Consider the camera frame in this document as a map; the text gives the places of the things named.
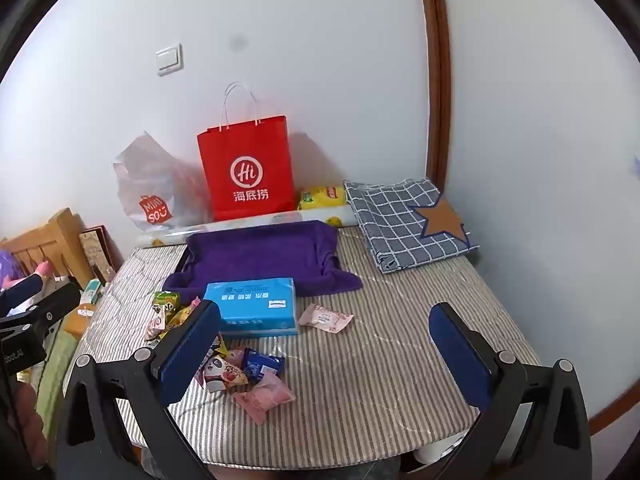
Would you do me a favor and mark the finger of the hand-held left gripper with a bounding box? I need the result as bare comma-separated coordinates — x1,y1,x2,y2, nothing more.
25,282,81,334
0,274,44,317

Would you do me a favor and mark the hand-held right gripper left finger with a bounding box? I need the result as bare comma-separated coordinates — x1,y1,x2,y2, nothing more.
55,299,222,480

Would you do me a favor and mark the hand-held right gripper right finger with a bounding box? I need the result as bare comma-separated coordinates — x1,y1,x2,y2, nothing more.
428,302,594,480

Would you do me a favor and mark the yellow snack packet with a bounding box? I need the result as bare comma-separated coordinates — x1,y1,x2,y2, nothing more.
167,299,202,330

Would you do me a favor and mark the panda print snack packet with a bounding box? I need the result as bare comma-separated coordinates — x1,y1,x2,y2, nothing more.
199,352,250,394

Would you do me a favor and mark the green snack packet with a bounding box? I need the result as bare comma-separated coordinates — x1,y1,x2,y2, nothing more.
152,290,181,314

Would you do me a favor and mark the blue cookie packet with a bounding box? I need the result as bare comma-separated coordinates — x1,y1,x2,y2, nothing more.
242,348,286,384

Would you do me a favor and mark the purple towel covered tray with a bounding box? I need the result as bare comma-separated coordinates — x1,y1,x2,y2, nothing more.
162,220,364,307

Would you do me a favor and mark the pale pink peach snack packet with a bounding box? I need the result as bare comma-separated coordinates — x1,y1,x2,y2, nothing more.
298,303,354,334

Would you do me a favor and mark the person's left hand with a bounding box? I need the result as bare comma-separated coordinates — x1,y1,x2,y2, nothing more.
14,383,51,467

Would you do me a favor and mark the wooden nightstand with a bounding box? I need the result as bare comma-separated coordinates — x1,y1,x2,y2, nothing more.
62,302,102,342

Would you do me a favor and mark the green white tube box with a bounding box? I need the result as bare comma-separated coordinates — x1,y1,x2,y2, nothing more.
80,280,104,307

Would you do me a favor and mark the green bedsheet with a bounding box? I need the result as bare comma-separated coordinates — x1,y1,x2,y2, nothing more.
27,320,83,433

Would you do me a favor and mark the wooden headboard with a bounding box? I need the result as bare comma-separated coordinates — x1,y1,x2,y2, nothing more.
0,207,97,292

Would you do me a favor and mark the brown patterned notebook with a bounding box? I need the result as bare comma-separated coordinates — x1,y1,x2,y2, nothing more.
78,224,124,287

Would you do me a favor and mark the blue tissue box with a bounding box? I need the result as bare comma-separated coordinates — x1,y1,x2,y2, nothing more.
202,277,300,337

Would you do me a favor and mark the white round object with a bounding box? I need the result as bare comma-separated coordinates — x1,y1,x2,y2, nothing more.
417,434,464,467

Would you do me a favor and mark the checked cloth bag with star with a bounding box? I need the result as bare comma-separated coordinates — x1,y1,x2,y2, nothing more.
343,177,480,275

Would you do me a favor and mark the white plastic shopping bag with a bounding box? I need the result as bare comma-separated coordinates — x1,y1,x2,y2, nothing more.
112,131,217,234

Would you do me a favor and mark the brown wooden baseboard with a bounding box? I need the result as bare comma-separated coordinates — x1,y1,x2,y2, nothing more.
587,354,640,439

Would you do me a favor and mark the fruit print paper roll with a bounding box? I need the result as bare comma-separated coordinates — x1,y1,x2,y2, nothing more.
136,203,359,249

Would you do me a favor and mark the red paper shopping bag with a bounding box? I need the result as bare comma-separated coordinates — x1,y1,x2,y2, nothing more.
196,82,296,222

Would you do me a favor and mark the yellow chips bag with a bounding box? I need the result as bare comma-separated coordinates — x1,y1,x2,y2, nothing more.
298,186,347,211

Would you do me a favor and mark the wooden door frame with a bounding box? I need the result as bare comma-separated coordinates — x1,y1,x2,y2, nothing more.
416,0,454,192

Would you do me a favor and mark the white wall switch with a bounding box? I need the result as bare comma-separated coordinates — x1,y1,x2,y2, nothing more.
155,43,184,77

